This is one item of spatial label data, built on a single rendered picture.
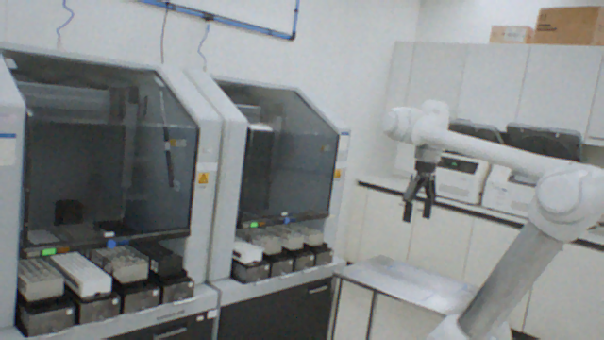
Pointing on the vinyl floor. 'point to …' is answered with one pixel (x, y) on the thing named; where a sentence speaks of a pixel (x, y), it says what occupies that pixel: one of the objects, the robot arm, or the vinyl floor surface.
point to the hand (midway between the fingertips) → (416, 216)
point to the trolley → (402, 288)
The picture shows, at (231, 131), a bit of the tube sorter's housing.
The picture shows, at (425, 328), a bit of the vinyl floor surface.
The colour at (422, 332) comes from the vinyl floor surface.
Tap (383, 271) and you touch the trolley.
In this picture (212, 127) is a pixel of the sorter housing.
